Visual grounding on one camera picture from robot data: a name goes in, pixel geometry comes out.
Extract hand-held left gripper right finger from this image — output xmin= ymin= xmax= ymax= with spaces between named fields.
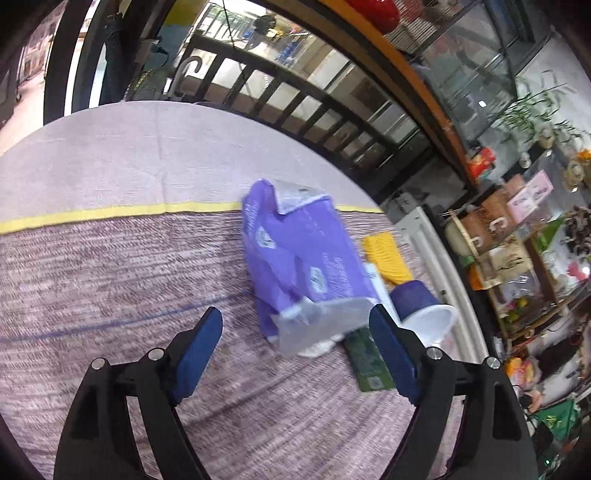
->
xmin=368 ymin=305 xmax=539 ymax=480

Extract white paper cup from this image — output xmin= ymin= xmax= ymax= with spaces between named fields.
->
xmin=388 ymin=280 xmax=459 ymax=349

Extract green paper bag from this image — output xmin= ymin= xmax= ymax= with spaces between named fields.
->
xmin=536 ymin=399 xmax=580 ymax=439

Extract green bamboo plant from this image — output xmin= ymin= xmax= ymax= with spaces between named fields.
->
xmin=489 ymin=69 xmax=578 ymax=139

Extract cream bowl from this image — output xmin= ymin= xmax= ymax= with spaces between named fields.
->
xmin=444 ymin=217 xmax=476 ymax=254

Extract black railing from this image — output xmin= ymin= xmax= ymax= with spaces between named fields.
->
xmin=164 ymin=30 xmax=437 ymax=195

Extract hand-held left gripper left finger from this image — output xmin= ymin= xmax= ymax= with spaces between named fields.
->
xmin=53 ymin=306 xmax=225 ymax=480

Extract red ceramic vase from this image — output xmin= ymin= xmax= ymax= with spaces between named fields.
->
xmin=346 ymin=0 xmax=400 ymax=33

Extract brown boxes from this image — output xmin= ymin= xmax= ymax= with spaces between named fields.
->
xmin=462 ymin=189 xmax=513 ymax=236

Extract wooden counter shelf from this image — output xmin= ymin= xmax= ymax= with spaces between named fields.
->
xmin=263 ymin=0 xmax=478 ymax=190

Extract purple plastic packet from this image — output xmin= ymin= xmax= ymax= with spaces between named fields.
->
xmin=241 ymin=179 xmax=382 ymax=358

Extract green packet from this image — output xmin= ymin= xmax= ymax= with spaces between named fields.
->
xmin=344 ymin=325 xmax=398 ymax=393

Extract white drawer cabinet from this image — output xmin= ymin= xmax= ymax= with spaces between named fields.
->
xmin=392 ymin=205 xmax=490 ymax=365

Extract yellow sponge cloth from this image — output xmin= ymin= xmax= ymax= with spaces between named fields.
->
xmin=360 ymin=232 xmax=414 ymax=287

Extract white tissue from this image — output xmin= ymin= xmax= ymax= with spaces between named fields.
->
xmin=298 ymin=339 xmax=345 ymax=358

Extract glass terrarium with black frame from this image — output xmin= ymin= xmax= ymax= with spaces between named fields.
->
xmin=388 ymin=0 xmax=555 ymax=144

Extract wooden rack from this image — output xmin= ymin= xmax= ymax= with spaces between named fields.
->
xmin=443 ymin=203 xmax=591 ymax=324

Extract printed paper bag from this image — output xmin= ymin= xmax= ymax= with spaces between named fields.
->
xmin=489 ymin=235 xmax=522 ymax=271

